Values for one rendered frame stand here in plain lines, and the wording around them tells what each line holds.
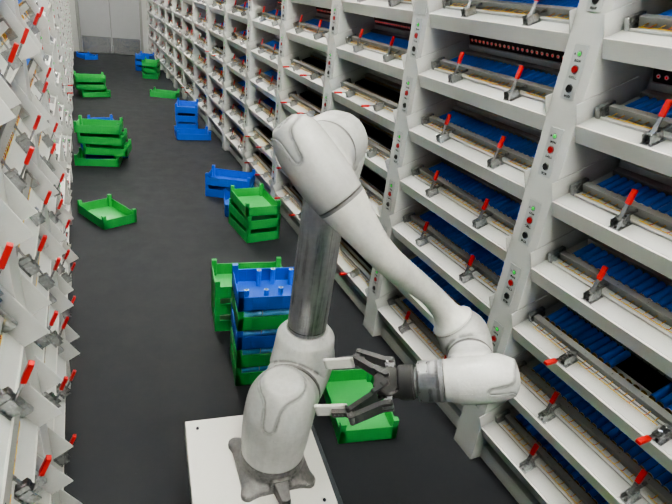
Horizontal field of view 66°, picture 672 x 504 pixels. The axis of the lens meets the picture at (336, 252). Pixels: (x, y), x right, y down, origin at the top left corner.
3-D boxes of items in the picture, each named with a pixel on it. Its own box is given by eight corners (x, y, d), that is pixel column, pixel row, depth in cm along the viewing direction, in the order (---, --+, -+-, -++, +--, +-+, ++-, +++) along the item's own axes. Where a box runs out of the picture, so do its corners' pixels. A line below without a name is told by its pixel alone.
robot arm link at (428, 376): (442, 381, 105) (413, 382, 106) (446, 411, 110) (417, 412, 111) (440, 349, 113) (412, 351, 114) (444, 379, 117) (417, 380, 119)
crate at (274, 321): (237, 331, 178) (238, 312, 175) (231, 300, 196) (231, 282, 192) (321, 325, 187) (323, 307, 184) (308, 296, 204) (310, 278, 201)
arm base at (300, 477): (246, 519, 116) (248, 502, 113) (227, 442, 134) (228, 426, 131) (322, 500, 123) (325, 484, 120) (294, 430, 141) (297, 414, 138)
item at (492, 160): (526, 202, 141) (523, 156, 133) (410, 141, 189) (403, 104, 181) (585, 173, 145) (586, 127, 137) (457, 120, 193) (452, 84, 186)
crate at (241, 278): (238, 312, 175) (238, 291, 171) (231, 282, 192) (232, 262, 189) (323, 307, 184) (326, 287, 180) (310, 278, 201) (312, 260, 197)
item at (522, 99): (546, 132, 132) (545, 79, 125) (420, 86, 181) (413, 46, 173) (608, 103, 137) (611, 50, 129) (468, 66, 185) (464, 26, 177)
